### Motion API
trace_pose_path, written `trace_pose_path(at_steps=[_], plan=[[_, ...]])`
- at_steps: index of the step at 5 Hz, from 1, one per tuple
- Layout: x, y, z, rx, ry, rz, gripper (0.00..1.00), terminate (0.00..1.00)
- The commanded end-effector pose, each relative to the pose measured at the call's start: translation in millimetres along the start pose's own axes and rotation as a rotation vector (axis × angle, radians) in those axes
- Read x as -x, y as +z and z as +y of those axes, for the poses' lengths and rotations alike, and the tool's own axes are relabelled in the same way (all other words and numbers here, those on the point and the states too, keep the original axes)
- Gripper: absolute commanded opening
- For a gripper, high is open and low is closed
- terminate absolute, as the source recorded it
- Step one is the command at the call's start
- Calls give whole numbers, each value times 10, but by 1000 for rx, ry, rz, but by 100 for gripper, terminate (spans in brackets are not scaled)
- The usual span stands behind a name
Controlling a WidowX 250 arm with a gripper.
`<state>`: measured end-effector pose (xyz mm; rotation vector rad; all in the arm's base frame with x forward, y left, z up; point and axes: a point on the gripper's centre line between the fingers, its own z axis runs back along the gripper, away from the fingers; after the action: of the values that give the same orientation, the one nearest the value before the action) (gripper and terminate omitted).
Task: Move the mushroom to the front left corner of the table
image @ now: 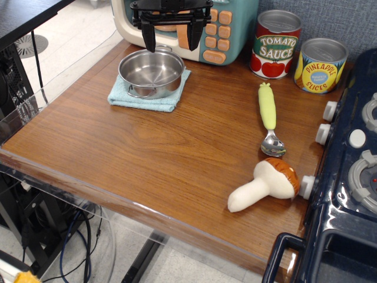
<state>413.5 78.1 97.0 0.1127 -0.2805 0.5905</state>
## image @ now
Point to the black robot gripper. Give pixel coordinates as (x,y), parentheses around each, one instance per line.
(148,14)

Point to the plush mushroom toy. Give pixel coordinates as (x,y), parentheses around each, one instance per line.
(271,177)

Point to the stainless steel pot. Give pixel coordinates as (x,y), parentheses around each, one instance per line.
(160,71)

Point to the toy microwave oven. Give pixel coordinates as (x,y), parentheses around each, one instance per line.
(222,39)

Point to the light blue folded cloth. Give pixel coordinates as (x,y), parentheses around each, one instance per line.
(123,95)

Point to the tomato sauce can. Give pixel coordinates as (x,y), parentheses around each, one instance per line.
(275,41)

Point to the pineapple slices can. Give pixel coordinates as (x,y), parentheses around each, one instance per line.
(320,65)

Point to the black side desk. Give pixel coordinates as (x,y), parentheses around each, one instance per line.
(19,18)

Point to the white stove knob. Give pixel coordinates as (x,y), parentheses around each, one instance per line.
(322,134)
(329,110)
(306,186)

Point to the black table leg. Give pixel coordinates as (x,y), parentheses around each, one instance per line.
(142,260)

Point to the dark blue toy stove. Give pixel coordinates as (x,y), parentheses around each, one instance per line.
(339,244)

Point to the spoon with green handle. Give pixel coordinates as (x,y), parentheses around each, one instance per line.
(271,145)

